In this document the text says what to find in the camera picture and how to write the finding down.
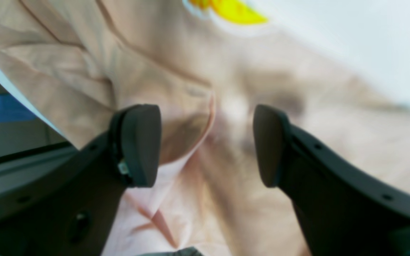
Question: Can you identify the peach pink T-shirt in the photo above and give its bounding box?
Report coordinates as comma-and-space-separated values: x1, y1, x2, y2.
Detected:
0, 0, 410, 256

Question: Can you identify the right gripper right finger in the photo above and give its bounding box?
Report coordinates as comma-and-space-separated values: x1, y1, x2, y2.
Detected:
253, 104, 410, 256

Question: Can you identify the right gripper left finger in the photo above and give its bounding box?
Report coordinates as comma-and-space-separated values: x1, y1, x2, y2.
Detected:
0, 104, 162, 256

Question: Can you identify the yellow shirt print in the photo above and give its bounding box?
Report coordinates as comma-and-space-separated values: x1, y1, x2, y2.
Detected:
182, 0, 269, 26

